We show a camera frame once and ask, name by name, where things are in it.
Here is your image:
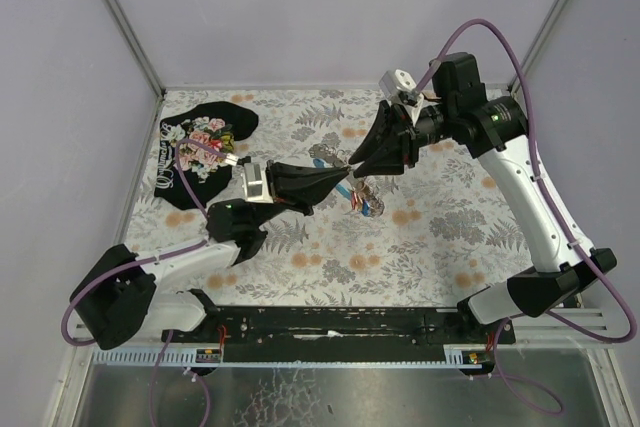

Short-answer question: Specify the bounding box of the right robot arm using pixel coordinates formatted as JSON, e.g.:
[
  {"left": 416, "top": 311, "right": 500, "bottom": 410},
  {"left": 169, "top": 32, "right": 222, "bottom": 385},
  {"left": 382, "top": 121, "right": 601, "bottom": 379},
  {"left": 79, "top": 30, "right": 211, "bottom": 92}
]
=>
[{"left": 349, "top": 52, "right": 617, "bottom": 325}]

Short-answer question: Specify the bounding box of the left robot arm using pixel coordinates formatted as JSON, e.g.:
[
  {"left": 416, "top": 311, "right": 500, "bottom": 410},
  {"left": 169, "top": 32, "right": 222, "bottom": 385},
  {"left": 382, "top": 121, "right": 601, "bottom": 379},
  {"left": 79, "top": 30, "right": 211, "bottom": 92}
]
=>
[{"left": 61, "top": 162, "right": 350, "bottom": 350}]

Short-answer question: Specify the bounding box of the black floral cloth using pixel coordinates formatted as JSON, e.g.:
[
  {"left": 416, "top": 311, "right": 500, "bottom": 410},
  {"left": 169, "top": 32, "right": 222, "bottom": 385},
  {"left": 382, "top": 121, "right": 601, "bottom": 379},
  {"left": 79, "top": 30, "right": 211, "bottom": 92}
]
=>
[{"left": 154, "top": 101, "right": 259, "bottom": 210}]

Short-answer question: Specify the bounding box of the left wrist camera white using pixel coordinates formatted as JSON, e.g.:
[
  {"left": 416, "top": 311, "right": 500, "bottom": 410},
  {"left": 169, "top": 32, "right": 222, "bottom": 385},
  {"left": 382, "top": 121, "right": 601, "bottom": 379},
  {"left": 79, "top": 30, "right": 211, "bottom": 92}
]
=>
[{"left": 222, "top": 153, "right": 274, "bottom": 204}]

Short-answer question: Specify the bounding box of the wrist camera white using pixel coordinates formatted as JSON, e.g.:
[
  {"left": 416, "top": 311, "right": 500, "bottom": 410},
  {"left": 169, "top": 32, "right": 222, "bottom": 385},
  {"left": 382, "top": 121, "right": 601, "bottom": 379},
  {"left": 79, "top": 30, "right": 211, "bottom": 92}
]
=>
[
  {"left": 222, "top": 153, "right": 274, "bottom": 204},
  {"left": 379, "top": 69, "right": 426, "bottom": 125}
]

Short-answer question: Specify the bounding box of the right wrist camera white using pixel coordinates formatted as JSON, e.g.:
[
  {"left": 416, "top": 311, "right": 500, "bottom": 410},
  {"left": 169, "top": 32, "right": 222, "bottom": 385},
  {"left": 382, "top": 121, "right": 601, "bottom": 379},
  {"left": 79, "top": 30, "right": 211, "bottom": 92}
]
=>
[{"left": 379, "top": 69, "right": 426, "bottom": 125}]

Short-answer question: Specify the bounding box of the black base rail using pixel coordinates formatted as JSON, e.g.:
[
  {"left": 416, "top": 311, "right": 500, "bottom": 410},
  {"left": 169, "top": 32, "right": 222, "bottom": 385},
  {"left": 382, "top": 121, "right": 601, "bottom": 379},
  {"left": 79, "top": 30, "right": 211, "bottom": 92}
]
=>
[{"left": 162, "top": 306, "right": 499, "bottom": 357}]

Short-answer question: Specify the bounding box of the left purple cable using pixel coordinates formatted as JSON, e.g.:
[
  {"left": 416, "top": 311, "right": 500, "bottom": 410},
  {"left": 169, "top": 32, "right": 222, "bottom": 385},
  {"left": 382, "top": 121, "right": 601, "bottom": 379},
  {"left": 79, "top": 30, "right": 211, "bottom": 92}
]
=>
[{"left": 61, "top": 138, "right": 236, "bottom": 346}]

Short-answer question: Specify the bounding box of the purple cable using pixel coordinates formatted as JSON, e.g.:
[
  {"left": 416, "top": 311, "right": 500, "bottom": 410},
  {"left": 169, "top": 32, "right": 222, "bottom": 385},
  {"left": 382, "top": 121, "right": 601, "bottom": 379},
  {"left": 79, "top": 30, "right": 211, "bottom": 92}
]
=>
[
  {"left": 61, "top": 138, "right": 236, "bottom": 346},
  {"left": 415, "top": 19, "right": 633, "bottom": 416}
]

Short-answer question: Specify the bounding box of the white cable duct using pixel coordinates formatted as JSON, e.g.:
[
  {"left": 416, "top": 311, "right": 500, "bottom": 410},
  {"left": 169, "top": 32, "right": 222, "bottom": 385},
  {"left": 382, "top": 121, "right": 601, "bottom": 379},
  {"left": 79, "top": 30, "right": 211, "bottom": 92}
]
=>
[{"left": 92, "top": 346, "right": 491, "bottom": 370}]

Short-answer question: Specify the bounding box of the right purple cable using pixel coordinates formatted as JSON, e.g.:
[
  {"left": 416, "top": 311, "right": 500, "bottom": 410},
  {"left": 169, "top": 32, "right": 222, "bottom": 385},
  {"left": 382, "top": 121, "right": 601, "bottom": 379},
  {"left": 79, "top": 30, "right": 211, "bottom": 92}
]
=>
[{"left": 415, "top": 19, "right": 633, "bottom": 416}]

